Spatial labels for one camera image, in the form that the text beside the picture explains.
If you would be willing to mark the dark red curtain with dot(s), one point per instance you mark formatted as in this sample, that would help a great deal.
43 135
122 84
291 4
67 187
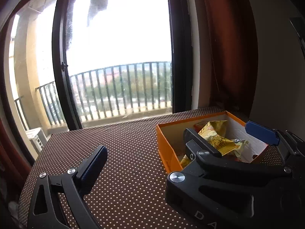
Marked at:
225 55
17 168

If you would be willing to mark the white air conditioner unit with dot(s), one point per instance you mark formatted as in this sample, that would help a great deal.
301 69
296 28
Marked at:
37 138

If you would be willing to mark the orange cardboard box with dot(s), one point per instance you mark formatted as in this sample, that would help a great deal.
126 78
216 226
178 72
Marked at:
171 146

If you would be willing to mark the dark red curtain left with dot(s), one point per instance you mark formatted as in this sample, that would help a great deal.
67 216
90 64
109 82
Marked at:
17 168

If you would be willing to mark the dark red curtain right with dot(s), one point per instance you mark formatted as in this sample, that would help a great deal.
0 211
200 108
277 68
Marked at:
225 55

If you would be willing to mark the brown polka dot tablecloth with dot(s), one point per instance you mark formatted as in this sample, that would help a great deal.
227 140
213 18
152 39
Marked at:
130 191

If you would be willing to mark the yellow honey butter chip bag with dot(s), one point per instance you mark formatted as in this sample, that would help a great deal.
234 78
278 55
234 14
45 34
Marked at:
214 132

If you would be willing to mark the black window frame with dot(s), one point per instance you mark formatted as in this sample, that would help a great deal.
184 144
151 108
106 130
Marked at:
181 58

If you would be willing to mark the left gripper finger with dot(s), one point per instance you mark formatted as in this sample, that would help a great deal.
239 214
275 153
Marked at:
46 210

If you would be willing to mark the black balcony railing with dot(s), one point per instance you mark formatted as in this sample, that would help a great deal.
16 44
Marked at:
102 96

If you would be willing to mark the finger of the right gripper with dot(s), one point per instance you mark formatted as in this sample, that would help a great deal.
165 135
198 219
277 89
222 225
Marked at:
196 146
264 134

